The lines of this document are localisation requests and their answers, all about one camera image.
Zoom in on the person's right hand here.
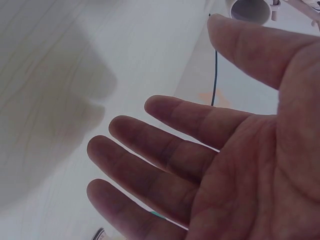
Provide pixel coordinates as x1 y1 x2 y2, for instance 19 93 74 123
86 13 320 240

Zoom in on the white round black-rimmed object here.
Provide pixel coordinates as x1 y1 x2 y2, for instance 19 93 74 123
91 226 111 240

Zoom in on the white round cup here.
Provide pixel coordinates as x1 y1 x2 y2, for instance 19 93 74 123
225 0 281 27

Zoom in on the pinkish bar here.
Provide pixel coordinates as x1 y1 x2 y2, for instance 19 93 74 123
285 0 320 27

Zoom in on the thin black cable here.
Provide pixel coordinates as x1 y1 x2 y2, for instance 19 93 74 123
208 13 219 107

